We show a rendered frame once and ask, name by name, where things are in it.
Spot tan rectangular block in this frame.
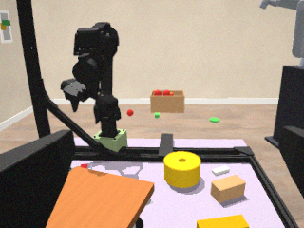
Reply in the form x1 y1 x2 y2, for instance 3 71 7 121
210 175 246 203

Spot yellow short cylinder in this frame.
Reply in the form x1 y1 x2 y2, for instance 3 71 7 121
164 152 200 188

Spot yellow rectangular block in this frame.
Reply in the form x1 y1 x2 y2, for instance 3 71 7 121
197 215 250 228

